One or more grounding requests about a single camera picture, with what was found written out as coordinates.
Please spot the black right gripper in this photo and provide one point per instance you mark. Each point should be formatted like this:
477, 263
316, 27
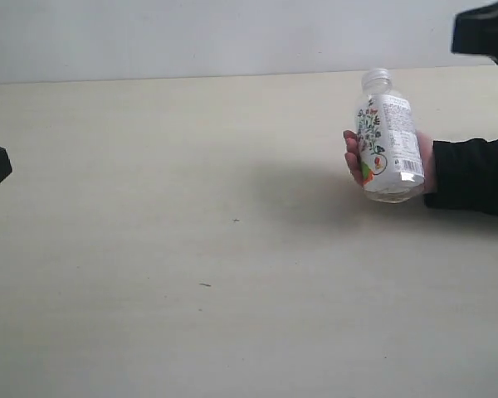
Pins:
475, 32

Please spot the square white floral label bottle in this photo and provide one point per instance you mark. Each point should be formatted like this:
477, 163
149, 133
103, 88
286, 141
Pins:
389, 154

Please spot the black sleeved forearm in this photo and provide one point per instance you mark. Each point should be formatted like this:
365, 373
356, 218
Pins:
466, 176

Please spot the person's open hand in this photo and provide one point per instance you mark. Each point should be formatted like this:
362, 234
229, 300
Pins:
352, 159

